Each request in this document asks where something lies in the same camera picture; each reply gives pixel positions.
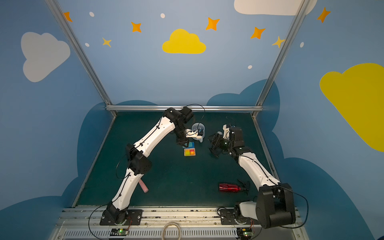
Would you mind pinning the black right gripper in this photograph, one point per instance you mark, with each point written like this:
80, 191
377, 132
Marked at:
218, 141

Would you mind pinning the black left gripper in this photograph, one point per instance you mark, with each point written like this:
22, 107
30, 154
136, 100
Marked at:
182, 139

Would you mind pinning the teal block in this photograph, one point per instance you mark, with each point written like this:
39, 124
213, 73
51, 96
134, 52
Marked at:
191, 145

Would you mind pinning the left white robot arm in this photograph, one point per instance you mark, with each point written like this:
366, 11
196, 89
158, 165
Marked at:
172, 120

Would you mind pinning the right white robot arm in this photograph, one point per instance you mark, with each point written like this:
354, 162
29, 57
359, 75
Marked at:
275, 201

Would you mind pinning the light blue ceramic mug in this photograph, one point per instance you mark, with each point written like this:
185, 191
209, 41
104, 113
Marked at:
199, 126

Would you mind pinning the red spray bottle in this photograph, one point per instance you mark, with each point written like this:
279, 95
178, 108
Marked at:
242, 186

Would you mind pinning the purple pink toy spatula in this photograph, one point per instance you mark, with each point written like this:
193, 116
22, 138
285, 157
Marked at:
143, 186

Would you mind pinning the right green circuit board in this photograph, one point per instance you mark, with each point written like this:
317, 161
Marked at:
244, 233

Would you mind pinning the green circuit board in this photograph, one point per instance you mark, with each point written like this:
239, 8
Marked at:
244, 233
120, 232

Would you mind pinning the left green circuit board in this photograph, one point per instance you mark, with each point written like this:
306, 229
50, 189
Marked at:
120, 232

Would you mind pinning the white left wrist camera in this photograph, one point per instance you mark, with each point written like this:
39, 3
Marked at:
195, 134

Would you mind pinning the aluminium right corner post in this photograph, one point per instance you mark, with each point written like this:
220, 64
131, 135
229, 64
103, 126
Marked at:
284, 49

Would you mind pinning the aluminium corner post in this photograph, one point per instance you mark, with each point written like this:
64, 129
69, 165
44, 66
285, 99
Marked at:
57, 12
284, 49

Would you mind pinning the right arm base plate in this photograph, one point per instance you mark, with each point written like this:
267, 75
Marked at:
229, 217

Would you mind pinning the aluminium left corner post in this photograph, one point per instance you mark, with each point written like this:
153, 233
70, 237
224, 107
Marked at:
57, 12

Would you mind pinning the front aluminium rail base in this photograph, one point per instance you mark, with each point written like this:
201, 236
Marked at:
166, 223

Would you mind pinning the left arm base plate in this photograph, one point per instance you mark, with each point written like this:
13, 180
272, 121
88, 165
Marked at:
132, 217

